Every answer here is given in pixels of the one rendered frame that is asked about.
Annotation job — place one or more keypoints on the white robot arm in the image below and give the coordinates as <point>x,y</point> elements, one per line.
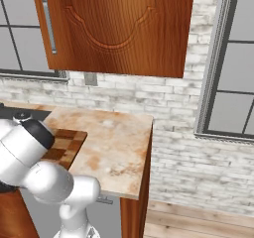
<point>29,156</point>

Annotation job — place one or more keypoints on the checkered wooden cutting board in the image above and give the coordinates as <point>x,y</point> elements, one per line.
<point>67,146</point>

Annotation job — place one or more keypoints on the wooden counter cabinet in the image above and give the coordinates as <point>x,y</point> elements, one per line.
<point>134,212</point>

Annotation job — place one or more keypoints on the grey framed window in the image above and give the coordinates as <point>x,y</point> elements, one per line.
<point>228,66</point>
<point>20,43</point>

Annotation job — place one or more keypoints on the black hob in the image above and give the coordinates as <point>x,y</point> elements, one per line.
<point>13,113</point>

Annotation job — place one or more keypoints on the grey wall outlet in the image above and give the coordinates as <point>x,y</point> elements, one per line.
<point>90,78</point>

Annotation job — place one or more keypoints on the wooden wall cupboard door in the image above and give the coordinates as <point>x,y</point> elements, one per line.
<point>119,27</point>

